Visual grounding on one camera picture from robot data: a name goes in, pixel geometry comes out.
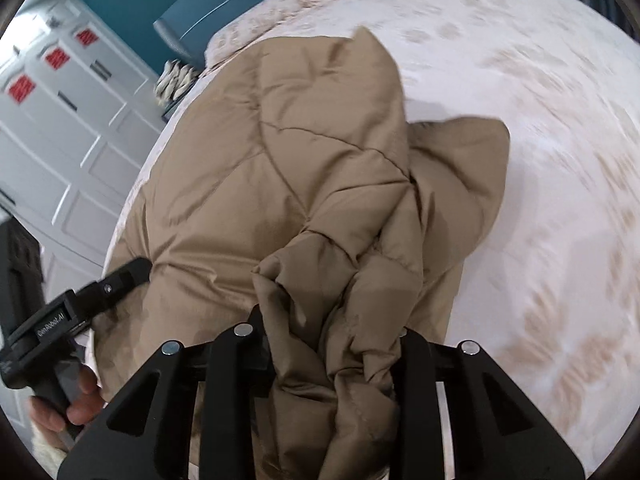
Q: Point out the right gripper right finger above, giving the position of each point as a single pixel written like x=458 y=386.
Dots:
x=496 y=431

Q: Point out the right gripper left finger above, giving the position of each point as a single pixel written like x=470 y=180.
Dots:
x=185 y=406

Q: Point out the tan quilted coat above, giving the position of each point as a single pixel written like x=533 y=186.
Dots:
x=294 y=184

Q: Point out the folded cream clothes pile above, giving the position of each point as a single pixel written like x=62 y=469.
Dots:
x=176 y=79

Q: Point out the person left hand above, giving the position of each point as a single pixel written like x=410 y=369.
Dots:
x=85 y=407

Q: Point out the floral white bedspread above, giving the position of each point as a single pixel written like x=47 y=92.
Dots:
x=552 y=292

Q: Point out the white wardrobe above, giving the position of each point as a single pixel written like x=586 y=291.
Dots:
x=78 y=120

